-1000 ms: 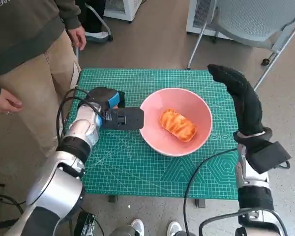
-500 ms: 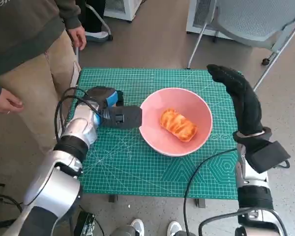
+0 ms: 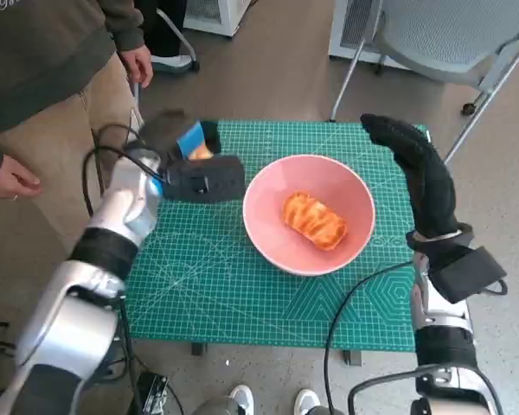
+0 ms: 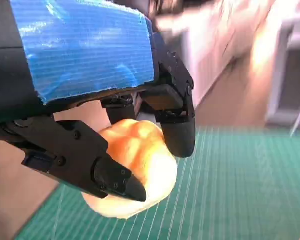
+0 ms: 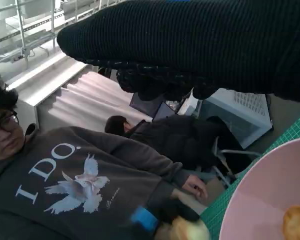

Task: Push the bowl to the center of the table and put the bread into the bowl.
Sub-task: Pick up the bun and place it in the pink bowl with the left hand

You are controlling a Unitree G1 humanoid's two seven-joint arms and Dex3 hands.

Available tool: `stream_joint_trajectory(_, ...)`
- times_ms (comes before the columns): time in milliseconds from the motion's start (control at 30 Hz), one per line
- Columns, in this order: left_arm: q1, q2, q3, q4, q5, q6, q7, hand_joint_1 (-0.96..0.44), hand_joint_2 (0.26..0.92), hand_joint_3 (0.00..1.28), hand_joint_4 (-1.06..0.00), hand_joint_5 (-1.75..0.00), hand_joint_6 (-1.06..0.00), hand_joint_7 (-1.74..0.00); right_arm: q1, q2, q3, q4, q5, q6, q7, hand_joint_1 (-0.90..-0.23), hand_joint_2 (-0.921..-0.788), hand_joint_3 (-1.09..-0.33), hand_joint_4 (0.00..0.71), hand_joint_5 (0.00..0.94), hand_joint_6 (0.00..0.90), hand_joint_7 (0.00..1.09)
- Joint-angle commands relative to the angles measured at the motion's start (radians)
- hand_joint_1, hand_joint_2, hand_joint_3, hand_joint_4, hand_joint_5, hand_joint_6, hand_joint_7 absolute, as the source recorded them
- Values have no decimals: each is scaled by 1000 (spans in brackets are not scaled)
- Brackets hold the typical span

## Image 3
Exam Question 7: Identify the white shoe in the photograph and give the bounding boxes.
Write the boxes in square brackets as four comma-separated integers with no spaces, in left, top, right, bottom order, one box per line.
[228,384,255,415]
[294,388,322,415]

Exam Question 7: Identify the black device with metal clips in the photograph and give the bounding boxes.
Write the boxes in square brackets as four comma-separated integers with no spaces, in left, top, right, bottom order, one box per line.
[136,373,170,415]

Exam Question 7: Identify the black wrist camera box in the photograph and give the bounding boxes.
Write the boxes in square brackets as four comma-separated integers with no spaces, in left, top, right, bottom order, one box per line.
[430,246,509,304]
[162,155,247,205]

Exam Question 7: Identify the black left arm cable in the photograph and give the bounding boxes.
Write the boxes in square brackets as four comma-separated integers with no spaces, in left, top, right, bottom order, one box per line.
[82,124,170,415]

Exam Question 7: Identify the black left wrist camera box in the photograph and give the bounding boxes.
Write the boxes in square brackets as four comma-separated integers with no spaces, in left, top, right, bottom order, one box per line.
[162,155,247,205]

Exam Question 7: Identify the grey chair with seated person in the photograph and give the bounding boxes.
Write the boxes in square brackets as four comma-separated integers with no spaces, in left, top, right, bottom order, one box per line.
[129,6,201,122]

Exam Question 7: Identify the person's hand with ring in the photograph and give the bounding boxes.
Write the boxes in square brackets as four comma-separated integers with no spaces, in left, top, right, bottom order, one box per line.
[0,154,43,201]

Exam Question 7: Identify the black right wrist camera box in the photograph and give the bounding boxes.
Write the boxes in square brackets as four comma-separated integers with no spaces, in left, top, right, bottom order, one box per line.
[430,246,509,304]

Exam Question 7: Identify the seated person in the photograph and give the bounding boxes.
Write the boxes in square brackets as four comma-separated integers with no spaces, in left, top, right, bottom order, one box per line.
[144,0,194,73]

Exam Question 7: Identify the standing person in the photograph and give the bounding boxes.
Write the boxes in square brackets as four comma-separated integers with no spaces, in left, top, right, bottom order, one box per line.
[0,0,155,260]

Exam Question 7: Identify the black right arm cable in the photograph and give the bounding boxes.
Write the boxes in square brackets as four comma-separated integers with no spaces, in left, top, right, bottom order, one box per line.
[323,261,509,415]

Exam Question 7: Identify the white cabinet with grille side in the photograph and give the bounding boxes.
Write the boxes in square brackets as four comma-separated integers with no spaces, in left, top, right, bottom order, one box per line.
[328,0,416,70]

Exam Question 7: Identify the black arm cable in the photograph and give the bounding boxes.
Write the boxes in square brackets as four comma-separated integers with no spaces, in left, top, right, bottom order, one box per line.
[82,124,170,415]
[323,261,509,415]

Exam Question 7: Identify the round toy bread bun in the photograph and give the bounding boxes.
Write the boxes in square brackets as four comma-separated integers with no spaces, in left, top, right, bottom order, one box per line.
[186,141,215,161]

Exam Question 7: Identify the green cutting mat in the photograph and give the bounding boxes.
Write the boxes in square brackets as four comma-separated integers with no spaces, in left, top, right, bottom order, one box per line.
[124,119,429,352]

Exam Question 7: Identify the pink bowl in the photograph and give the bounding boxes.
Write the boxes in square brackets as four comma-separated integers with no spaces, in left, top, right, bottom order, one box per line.
[241,154,376,278]

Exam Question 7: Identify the grey mesh chair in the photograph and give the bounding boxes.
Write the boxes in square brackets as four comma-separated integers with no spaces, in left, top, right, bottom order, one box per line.
[328,0,519,163]

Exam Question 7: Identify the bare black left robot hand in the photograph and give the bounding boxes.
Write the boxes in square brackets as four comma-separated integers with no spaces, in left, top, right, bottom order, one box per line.
[138,111,222,161]

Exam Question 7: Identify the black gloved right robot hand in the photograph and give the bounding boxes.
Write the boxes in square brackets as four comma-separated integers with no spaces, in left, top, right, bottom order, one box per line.
[360,112,458,239]

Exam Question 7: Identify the rectangular braided toy bread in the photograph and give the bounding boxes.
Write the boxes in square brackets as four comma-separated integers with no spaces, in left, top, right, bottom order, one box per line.
[282,191,349,252]

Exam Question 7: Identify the white cabinet with mesh door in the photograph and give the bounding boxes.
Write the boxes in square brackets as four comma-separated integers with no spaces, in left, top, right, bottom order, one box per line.
[183,0,253,40]

